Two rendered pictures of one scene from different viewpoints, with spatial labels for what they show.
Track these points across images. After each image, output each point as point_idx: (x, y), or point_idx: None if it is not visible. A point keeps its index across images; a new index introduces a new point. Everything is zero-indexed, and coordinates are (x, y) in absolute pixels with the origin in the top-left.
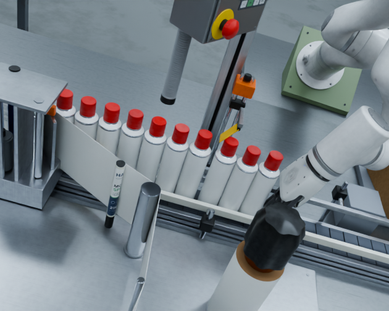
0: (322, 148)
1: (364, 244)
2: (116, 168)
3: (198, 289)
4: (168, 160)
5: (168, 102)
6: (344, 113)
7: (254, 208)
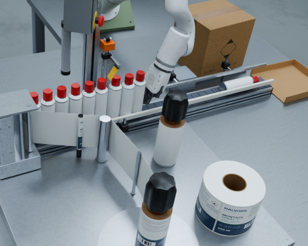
0: (162, 57)
1: (195, 95)
2: (79, 119)
3: (144, 157)
4: (88, 104)
5: (68, 73)
6: (132, 28)
7: (140, 106)
